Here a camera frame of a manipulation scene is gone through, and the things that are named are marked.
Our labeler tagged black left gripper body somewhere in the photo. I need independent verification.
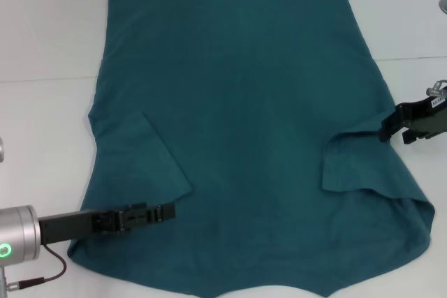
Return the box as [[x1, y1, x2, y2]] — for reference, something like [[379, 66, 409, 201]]
[[38, 202, 159, 245]]

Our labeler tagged blue-green shirt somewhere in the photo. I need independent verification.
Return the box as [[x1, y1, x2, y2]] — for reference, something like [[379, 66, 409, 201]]
[[66, 0, 437, 298]]

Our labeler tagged grey cable with silver connector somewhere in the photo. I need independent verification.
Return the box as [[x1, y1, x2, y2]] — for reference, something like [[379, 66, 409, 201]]
[[427, 81, 447, 98]]

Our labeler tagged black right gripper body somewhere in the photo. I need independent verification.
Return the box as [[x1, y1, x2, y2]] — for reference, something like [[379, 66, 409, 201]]
[[400, 85, 447, 138]]

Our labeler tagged dark red cable with plug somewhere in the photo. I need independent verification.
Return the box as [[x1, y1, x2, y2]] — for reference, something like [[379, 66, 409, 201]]
[[8, 244, 67, 287]]

